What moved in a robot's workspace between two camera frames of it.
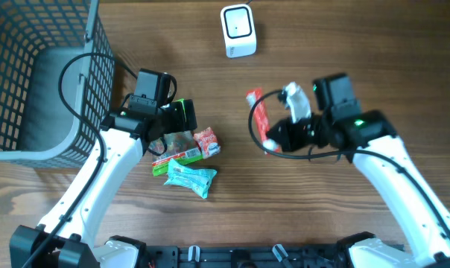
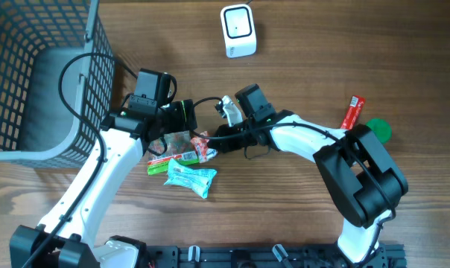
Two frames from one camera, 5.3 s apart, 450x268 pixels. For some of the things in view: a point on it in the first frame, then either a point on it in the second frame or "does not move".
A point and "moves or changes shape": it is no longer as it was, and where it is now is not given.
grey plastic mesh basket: x=50 y=82 does not move
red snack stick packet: x=261 y=119 moves or changes shape
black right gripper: x=290 y=131 → x=223 y=138
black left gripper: x=182 y=117 does not move
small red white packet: x=208 y=142 moves or changes shape
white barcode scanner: x=238 y=30 does not move
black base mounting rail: x=245 y=256 does not move
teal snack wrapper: x=197 y=179 does not move
